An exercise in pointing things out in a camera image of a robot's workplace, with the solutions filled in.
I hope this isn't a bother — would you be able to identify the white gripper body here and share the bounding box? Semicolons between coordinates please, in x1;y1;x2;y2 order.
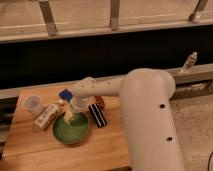
71;97;89;113

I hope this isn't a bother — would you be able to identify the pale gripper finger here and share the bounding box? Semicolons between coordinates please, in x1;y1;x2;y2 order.
64;110;75;126

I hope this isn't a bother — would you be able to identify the green ceramic bowl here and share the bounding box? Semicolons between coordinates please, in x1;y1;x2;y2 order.
53;113;89;145

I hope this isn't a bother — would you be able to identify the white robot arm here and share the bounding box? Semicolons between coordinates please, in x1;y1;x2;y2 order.
69;68;185;171

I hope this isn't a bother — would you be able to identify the black striped box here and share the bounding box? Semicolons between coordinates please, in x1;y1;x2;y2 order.
88;103;107;128

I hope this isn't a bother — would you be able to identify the blue sponge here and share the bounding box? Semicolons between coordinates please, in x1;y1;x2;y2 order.
59;89;73;102

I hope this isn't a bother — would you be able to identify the brown snack bar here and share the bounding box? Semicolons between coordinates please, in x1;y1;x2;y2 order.
95;96;105;110

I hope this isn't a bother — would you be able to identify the white drink bottle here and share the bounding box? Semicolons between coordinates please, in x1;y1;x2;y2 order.
34;100;64;130

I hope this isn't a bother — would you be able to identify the clear plastic cup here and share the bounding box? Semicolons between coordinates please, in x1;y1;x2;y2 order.
22;96;45;116

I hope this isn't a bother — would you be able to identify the spray bottle on ledge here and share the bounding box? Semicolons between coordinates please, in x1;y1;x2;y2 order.
181;52;197;73

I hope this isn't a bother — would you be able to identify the metal railing post left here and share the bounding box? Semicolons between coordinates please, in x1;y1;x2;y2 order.
38;0;57;36

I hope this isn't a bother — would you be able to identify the metal railing post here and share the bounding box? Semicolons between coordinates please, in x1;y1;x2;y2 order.
189;0;208;23
38;0;57;36
110;0;120;30

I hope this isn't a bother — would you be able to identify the metal railing post middle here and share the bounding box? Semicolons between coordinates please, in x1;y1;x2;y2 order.
110;0;120;30

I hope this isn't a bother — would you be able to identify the metal railing post right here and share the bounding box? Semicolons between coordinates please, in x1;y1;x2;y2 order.
189;0;208;23

